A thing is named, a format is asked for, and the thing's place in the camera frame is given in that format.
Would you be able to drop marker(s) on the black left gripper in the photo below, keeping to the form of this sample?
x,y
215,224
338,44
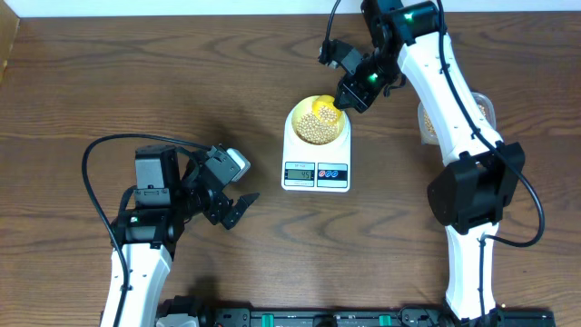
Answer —
x,y
221,204

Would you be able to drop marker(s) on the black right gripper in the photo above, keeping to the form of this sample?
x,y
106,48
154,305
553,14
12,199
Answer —
x,y
360,100

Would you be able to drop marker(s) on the yellow plastic measuring scoop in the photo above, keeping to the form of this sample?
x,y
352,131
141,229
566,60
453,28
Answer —
x,y
324,110

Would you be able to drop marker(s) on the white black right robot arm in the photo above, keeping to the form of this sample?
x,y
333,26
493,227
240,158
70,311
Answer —
x,y
412,45

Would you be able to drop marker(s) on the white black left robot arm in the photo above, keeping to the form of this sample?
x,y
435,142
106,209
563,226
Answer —
x,y
173,186

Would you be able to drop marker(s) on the pale yellow plastic bowl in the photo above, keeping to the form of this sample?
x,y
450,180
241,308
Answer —
x,y
305,107

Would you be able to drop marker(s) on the soybeans in bowl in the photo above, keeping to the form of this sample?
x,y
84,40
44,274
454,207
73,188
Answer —
x,y
313,131

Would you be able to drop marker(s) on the white digital kitchen scale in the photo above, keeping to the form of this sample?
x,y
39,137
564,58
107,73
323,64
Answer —
x,y
316,168

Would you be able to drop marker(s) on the brown cardboard board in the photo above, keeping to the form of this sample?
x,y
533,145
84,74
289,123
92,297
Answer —
x,y
9,25

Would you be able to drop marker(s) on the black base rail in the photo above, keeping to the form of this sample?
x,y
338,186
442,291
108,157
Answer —
x,y
354,317

